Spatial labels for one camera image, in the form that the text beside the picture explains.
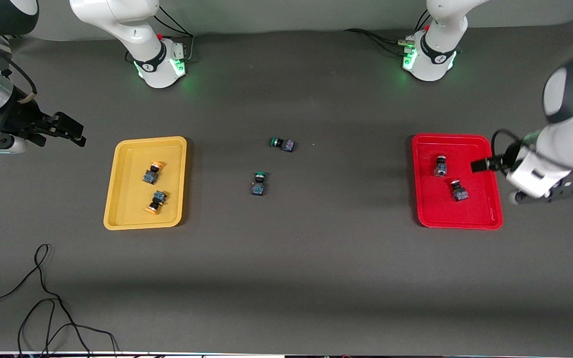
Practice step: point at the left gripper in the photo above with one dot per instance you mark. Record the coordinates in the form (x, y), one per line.
(483, 164)

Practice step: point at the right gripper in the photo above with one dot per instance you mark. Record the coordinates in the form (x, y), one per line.
(19, 119)

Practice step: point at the red push button switch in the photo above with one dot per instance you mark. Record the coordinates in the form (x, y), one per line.
(459, 191)
(439, 168)

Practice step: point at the yellow push button switch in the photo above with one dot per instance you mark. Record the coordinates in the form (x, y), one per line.
(156, 201)
(151, 175)

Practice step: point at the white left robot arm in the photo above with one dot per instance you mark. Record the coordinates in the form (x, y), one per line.
(435, 54)

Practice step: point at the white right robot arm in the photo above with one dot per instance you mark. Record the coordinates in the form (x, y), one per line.
(142, 64)

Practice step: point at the red plastic tray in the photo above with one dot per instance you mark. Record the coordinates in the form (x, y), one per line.
(480, 209)

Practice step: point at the yellow plastic tray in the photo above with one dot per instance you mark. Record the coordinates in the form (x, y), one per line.
(137, 209)

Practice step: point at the dark grey table mat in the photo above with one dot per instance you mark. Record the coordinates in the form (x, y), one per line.
(286, 278)

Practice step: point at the green push button switch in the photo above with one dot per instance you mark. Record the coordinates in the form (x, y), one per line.
(259, 188)
(286, 145)

